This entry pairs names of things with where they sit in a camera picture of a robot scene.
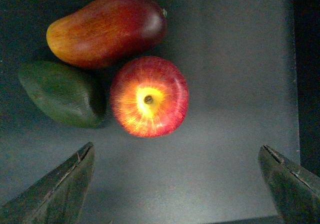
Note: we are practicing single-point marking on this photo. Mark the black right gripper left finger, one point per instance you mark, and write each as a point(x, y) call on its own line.
point(58, 196)

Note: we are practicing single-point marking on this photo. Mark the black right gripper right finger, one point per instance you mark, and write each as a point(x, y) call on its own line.
point(294, 190)

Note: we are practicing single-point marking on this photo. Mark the red yellow apple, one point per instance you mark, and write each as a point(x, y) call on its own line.
point(149, 97)

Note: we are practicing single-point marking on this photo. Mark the green mango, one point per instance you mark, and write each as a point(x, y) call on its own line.
point(64, 93)

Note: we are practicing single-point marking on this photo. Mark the black lower shelf tray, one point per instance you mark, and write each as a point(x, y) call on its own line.
point(239, 60)

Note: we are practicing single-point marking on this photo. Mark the red orange mango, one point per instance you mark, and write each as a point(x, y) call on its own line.
point(106, 31)

